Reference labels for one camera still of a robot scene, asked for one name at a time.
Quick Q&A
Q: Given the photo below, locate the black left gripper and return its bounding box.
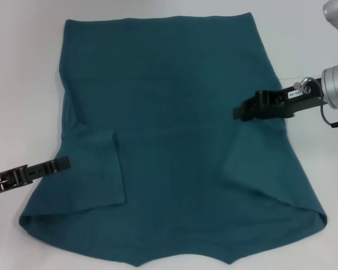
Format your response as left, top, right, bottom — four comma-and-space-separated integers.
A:
0, 156, 71, 197

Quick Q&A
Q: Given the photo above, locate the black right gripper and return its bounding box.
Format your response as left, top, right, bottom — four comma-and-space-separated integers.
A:
233, 78, 326, 122

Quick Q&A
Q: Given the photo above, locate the teal blue t-shirt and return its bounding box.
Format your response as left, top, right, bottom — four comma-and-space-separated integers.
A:
18, 11, 327, 250

